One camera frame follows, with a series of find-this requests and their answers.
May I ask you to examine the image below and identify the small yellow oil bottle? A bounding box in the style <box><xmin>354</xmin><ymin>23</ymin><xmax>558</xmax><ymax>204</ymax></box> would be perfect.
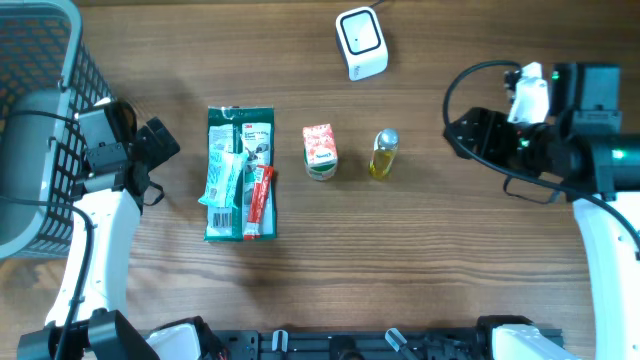
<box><xmin>369</xmin><ymin>128</ymin><xmax>399</xmax><ymax>179</ymax></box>

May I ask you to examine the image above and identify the green 3M product package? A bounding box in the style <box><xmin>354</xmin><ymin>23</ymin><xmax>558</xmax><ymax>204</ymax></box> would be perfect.
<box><xmin>198</xmin><ymin>107</ymin><xmax>277</xmax><ymax>242</ymax></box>

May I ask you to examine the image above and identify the orange small carton box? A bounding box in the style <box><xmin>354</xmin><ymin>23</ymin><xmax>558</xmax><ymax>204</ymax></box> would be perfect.
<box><xmin>302</xmin><ymin>124</ymin><xmax>338</xmax><ymax>167</ymax></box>

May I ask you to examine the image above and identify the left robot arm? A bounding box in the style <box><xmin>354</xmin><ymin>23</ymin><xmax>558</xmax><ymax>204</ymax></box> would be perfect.
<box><xmin>17</xmin><ymin>101</ymin><xmax>180</xmax><ymax>359</ymax></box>

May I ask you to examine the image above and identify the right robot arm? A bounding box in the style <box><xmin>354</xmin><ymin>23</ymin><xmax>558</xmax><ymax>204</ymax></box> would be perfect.
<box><xmin>442</xmin><ymin>60</ymin><xmax>639</xmax><ymax>359</ymax></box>

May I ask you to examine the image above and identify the white barcode scanner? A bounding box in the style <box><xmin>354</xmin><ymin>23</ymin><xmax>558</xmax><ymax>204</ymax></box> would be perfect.
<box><xmin>335</xmin><ymin>6</ymin><xmax>389</xmax><ymax>81</ymax></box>

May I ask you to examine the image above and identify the grey plastic shopping basket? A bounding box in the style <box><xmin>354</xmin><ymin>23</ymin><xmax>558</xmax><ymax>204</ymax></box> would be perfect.
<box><xmin>1</xmin><ymin>0</ymin><xmax>112</xmax><ymax>258</ymax></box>

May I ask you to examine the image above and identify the left camera cable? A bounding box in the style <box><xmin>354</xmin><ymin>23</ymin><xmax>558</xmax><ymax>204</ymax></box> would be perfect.
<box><xmin>0</xmin><ymin>109</ymin><xmax>96</xmax><ymax>360</ymax></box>

